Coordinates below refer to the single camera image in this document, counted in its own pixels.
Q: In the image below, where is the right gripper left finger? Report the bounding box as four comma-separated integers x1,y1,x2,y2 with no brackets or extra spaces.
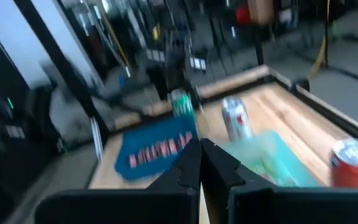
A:
34,138,203,224

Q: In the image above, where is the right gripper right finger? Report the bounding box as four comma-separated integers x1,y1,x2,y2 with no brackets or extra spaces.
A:
200,138,358,224

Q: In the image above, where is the green translucent plastic basket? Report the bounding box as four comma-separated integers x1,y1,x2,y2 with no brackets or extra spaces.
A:
218,129,321,188

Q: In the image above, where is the dark blue plastic basket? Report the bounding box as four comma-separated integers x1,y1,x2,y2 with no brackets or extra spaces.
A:
114,115,199,181

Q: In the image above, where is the green soda can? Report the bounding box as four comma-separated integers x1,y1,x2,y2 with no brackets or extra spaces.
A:
170,88,198,122

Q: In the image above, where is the silver soda can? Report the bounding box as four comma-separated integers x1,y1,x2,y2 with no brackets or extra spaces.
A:
221,95,254,142

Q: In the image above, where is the black arched bracket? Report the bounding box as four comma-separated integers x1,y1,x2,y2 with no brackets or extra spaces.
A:
290,77,310,93

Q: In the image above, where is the red soda can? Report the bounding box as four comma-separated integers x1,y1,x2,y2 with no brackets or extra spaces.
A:
329,138,358,189

